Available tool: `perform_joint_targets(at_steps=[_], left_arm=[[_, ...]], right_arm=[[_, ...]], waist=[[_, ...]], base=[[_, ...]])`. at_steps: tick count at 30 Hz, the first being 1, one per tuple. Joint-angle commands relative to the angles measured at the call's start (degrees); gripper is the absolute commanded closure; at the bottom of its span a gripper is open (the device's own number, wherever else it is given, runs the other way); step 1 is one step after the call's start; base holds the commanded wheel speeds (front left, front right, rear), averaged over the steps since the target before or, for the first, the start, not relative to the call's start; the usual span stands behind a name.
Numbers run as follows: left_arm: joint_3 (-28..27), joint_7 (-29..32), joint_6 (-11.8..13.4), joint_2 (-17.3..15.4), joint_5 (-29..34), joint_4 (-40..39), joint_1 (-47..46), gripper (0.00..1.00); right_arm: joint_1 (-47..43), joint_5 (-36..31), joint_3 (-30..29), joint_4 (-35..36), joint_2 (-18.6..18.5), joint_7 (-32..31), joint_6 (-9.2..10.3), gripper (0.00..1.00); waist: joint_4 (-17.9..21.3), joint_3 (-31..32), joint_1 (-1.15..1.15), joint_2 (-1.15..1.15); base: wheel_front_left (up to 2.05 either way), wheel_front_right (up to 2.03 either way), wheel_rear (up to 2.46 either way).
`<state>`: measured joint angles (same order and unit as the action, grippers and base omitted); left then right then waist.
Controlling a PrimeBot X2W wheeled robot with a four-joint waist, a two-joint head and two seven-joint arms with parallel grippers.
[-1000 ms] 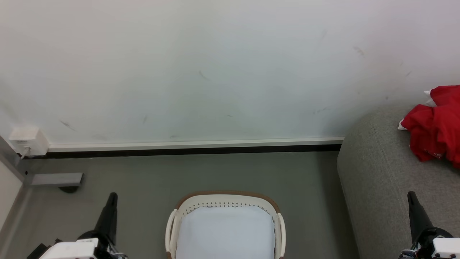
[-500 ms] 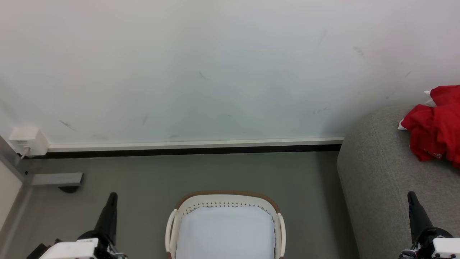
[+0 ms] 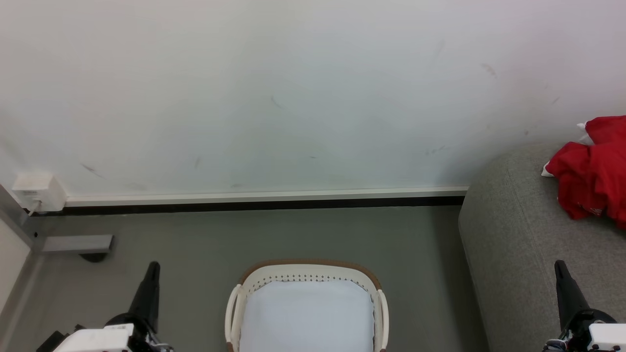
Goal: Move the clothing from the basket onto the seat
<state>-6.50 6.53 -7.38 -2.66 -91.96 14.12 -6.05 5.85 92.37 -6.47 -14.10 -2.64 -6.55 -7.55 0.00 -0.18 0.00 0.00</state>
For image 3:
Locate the grey fabric sofa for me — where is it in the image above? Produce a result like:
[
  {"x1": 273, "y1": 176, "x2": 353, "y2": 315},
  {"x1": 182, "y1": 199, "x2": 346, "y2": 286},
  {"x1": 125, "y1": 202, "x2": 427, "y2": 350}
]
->
[{"x1": 458, "y1": 141, "x2": 626, "y2": 352}]

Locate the white baseboard strip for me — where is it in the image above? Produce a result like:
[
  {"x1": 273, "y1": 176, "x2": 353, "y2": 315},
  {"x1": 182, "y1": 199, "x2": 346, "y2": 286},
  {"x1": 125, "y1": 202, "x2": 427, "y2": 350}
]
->
[{"x1": 65, "y1": 186, "x2": 470, "y2": 207}]

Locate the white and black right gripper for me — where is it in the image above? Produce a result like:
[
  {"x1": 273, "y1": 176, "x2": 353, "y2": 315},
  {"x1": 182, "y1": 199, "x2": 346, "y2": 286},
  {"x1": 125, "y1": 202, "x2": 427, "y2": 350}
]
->
[{"x1": 543, "y1": 260, "x2": 626, "y2": 352}]

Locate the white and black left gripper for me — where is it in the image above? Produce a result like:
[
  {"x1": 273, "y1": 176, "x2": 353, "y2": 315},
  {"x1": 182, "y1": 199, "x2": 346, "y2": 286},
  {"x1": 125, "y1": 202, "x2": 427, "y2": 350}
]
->
[{"x1": 53, "y1": 261, "x2": 174, "y2": 352}]

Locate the grey metal foot bar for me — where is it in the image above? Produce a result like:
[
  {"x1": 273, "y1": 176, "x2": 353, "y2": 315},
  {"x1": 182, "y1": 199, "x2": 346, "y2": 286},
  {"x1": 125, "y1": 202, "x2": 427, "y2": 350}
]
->
[{"x1": 42, "y1": 235, "x2": 114, "y2": 253}]

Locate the red and white garment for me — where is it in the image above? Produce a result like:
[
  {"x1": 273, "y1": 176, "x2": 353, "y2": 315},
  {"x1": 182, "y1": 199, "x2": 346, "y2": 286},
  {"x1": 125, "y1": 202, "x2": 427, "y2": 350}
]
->
[{"x1": 541, "y1": 115, "x2": 626, "y2": 230}]

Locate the white wall socket box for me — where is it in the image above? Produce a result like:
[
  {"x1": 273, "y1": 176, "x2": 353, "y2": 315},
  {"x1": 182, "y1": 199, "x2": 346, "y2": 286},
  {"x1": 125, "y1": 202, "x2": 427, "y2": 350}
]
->
[{"x1": 12, "y1": 172, "x2": 67, "y2": 213}]

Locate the cream plastic laundry basket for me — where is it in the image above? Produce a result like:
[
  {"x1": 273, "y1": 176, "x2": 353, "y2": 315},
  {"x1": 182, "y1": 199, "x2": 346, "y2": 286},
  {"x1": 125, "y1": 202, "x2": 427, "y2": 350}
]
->
[{"x1": 224, "y1": 259, "x2": 390, "y2": 352}]

